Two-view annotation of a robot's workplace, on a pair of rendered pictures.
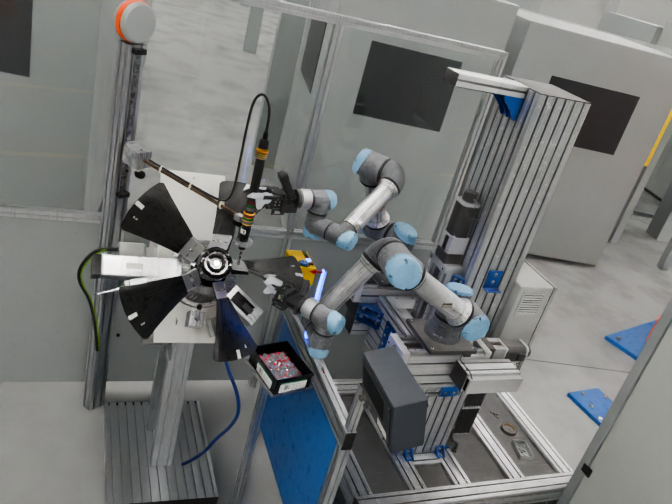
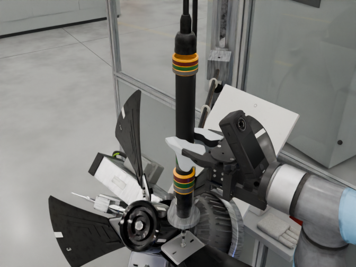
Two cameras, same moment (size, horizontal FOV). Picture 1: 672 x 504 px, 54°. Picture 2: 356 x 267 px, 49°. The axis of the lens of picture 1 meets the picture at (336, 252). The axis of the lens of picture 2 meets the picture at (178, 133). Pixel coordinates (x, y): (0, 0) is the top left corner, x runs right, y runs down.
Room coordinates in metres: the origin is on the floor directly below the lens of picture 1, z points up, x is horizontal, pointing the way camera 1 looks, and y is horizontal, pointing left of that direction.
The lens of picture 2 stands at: (1.94, -0.24, 1.89)
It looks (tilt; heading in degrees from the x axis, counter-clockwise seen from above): 33 degrees down; 72
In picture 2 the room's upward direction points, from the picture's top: straight up
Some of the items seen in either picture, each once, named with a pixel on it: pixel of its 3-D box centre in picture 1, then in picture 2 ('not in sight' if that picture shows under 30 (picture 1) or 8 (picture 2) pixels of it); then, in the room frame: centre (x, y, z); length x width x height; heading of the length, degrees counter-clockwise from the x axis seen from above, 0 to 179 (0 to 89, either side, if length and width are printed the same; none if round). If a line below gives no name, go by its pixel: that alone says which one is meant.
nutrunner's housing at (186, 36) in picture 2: (253, 192); (184, 138); (2.14, 0.34, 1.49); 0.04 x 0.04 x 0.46
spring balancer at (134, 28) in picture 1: (135, 21); not in sight; (2.49, 0.96, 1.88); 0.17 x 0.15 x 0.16; 115
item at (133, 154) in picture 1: (135, 155); (219, 64); (2.45, 0.88, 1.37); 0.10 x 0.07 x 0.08; 60
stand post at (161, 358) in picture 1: (170, 343); not in sight; (2.38, 0.60, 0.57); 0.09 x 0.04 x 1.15; 115
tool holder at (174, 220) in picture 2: (243, 230); (184, 196); (2.14, 0.35, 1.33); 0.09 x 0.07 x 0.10; 60
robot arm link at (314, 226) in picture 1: (317, 225); (320, 260); (2.29, 0.10, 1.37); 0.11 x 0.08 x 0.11; 62
